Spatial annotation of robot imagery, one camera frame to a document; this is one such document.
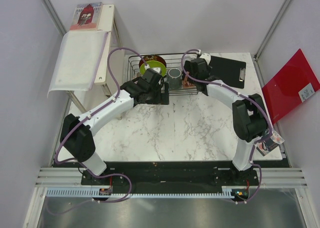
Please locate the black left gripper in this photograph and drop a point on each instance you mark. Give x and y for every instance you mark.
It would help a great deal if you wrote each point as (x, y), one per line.
(162, 98)

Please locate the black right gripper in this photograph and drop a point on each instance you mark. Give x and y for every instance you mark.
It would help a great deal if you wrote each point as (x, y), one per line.
(187, 67)

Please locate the orange pink mug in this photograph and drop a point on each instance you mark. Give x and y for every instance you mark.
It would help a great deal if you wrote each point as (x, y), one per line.
(186, 84)

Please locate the grey mug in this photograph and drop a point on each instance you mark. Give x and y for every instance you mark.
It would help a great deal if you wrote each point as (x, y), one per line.
(174, 78)

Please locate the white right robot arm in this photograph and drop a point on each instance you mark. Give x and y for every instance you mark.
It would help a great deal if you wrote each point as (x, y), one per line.
(250, 120)

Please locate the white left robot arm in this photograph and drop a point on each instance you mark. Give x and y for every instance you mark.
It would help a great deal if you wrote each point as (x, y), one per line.
(77, 135)

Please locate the lime green plate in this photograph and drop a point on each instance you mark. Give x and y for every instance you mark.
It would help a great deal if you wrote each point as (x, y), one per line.
(153, 64)

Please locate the dark red patterned bowl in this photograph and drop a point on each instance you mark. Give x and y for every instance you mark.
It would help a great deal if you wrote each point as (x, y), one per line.
(153, 57)

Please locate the black clipboard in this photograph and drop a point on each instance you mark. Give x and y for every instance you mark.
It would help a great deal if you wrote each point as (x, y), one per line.
(231, 72)

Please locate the white side shelf table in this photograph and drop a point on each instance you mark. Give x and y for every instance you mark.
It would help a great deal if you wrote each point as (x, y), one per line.
(103, 86)

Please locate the white translucent mat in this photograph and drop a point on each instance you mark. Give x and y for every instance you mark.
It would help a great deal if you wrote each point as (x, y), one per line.
(78, 60)

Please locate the red cover book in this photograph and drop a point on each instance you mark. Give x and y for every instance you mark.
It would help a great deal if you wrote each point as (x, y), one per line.
(86, 16)

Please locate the red plastic folder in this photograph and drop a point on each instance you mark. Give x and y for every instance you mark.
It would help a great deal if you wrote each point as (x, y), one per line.
(294, 83)

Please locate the Little Women book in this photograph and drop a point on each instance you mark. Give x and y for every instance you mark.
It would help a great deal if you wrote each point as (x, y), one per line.
(268, 145)

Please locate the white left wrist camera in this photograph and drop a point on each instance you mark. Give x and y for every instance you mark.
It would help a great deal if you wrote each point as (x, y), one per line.
(155, 69)

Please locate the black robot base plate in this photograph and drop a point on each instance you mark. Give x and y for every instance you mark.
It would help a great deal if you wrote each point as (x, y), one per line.
(176, 176)

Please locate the white slotted cable duct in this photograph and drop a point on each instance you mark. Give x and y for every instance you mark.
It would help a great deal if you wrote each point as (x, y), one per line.
(95, 192)

